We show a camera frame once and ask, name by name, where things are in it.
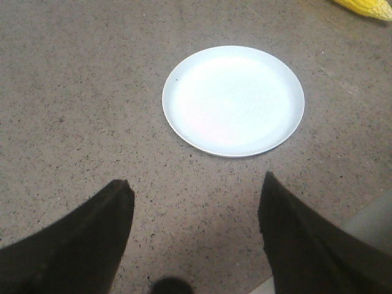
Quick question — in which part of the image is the light blue round plate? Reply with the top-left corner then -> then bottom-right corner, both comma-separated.
162,45 -> 305,157

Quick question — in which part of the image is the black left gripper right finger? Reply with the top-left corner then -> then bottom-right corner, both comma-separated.
258,171 -> 391,293

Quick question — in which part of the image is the yellow corn cob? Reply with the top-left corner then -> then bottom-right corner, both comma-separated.
334,0 -> 391,21

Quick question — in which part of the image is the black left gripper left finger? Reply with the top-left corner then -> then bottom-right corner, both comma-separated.
1,179 -> 135,293

